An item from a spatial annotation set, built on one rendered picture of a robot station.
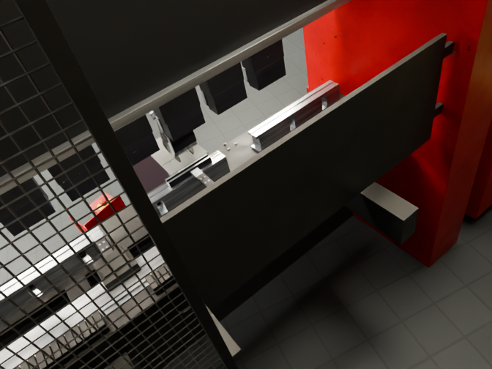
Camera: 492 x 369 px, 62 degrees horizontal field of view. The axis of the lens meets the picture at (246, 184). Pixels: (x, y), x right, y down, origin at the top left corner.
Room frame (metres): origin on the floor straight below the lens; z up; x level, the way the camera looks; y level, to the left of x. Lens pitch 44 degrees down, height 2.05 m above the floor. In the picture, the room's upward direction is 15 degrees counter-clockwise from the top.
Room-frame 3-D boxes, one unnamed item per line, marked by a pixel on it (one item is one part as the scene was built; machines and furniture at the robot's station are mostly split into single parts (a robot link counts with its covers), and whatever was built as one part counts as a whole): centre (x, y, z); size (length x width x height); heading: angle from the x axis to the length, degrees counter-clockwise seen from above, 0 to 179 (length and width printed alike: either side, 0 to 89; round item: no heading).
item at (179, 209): (0.92, -0.25, 1.12); 1.13 x 0.02 x 0.44; 116
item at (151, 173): (2.02, 0.55, 0.39); 0.18 x 0.18 x 0.78; 13
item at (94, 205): (1.40, 0.69, 0.75); 0.20 x 0.16 x 0.18; 131
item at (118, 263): (0.93, 0.51, 1.01); 0.26 x 0.12 x 0.05; 26
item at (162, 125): (1.29, 0.17, 1.26); 0.15 x 0.09 x 0.17; 116
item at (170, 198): (1.25, 0.24, 0.92); 0.39 x 0.06 x 0.10; 116
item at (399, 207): (1.14, -0.38, 0.81); 0.64 x 0.08 x 0.14; 26
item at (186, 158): (1.41, 0.25, 1.00); 0.26 x 0.18 x 0.01; 26
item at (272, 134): (1.52, -0.30, 0.92); 0.50 x 0.06 x 0.10; 116
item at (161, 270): (0.83, 0.20, 1.02); 0.37 x 0.06 x 0.04; 116
